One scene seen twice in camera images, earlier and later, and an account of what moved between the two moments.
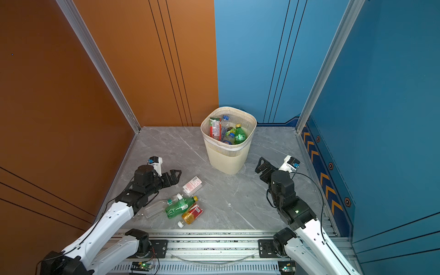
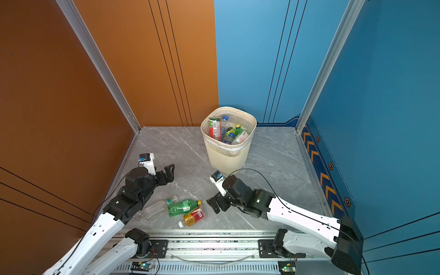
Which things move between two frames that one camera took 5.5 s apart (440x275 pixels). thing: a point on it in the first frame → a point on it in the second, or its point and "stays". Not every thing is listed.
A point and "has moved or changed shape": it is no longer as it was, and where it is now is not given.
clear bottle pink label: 192,186 → 243,136
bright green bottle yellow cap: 232,130 stays
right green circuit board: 287,267 stays
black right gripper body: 268,177 → 226,202
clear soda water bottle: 225,125 stays
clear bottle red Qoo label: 215,128 stays
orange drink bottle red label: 189,216 has moved or changed shape
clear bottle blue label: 230,139 stays
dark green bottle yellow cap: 240,135 stays
